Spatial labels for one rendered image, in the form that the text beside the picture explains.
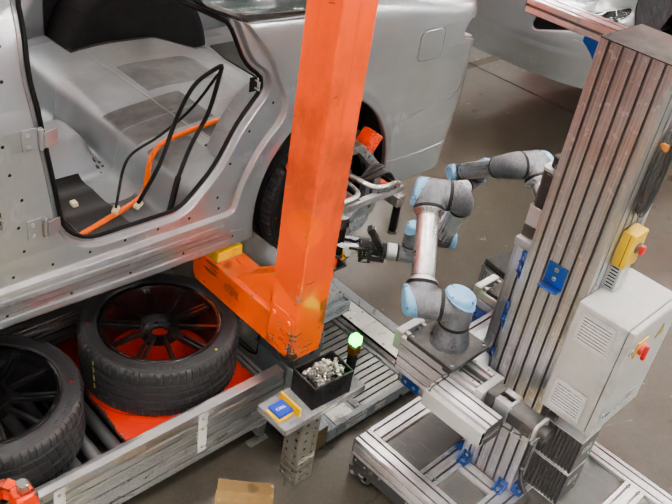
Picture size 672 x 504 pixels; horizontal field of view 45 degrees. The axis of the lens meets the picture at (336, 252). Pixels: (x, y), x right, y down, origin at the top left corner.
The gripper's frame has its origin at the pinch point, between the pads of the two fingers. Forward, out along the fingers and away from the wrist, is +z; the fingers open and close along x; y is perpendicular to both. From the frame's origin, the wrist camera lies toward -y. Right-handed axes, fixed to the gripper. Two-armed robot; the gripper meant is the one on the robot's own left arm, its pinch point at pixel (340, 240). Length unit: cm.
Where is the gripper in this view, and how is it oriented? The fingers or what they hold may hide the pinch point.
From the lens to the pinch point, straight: 346.2
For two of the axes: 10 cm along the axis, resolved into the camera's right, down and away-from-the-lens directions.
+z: -9.9, -1.3, -0.5
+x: 0.3, -5.7, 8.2
